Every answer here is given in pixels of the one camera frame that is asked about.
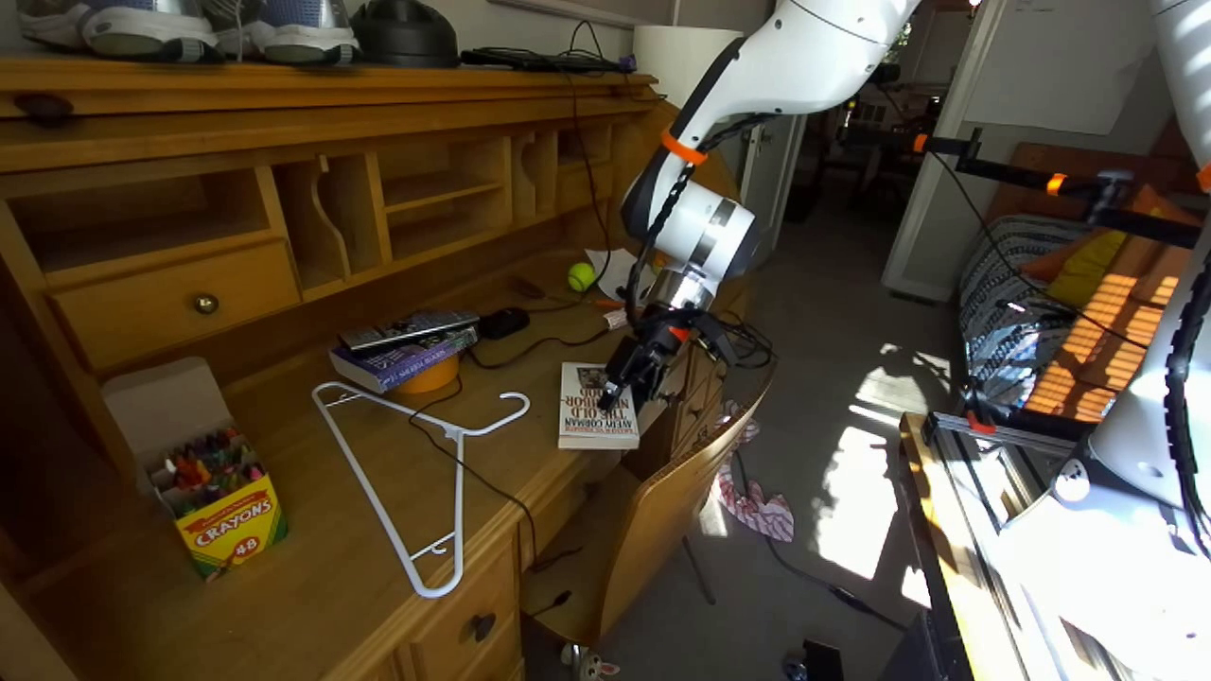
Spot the black computer mouse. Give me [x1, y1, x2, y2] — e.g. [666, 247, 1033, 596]
[478, 307, 528, 340]

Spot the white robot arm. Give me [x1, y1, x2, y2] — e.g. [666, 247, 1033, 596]
[597, 0, 918, 409]

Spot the white paperback book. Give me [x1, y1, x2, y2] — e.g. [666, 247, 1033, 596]
[555, 364, 641, 451]

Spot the black lamp base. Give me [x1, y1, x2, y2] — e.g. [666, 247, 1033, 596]
[352, 0, 457, 70]

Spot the black usb cable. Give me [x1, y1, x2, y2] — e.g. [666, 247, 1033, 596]
[407, 318, 636, 570]

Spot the wooden roll-top study desk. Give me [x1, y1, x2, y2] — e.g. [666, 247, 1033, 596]
[0, 55, 772, 681]

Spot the wooden chair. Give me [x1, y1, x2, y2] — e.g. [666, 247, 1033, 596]
[521, 374, 777, 646]

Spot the camera tripod stand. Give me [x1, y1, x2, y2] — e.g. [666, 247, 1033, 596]
[912, 131, 1196, 435]

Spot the yellow tennis ball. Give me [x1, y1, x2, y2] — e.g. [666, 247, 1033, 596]
[568, 261, 597, 295]

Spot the grey remote control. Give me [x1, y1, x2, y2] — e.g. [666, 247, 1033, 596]
[337, 311, 478, 352]

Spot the black keyboard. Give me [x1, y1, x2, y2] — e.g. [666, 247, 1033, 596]
[462, 44, 632, 72]

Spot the striped cloth on floor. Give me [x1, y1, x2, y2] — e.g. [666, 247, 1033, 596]
[716, 451, 797, 544]

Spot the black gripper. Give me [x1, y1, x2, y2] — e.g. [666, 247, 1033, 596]
[597, 265, 721, 413]

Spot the grey sneaker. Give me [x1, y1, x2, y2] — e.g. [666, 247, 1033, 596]
[16, 0, 216, 62]
[203, 0, 358, 63]

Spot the crayola crayon box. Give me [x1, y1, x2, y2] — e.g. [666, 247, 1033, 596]
[101, 356, 286, 579]

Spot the white paper sheet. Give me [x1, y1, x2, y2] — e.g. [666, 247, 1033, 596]
[590, 251, 652, 299]

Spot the white plastic clothes hanger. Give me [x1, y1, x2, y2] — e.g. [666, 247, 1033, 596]
[310, 384, 528, 602]

